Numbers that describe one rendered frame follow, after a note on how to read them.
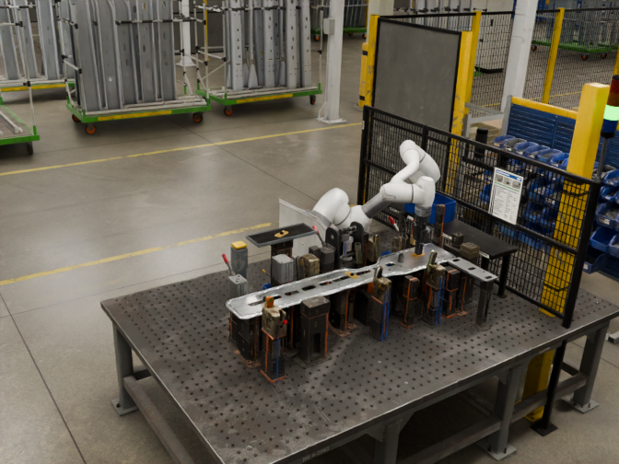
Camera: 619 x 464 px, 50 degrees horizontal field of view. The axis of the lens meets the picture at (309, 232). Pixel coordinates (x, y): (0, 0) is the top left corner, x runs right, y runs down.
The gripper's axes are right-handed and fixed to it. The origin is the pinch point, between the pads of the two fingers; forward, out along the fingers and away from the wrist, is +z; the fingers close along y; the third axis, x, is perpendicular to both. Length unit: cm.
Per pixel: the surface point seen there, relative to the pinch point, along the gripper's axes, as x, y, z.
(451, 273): 4.3, 22.6, 7.3
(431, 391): -49, 68, 36
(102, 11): 55, -702, -60
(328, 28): 356, -595, -41
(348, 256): -35.2, -18.2, 4.5
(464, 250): 23.5, 12.6, 2.0
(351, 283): -52, 7, 6
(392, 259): -14.6, -4.5, 5.4
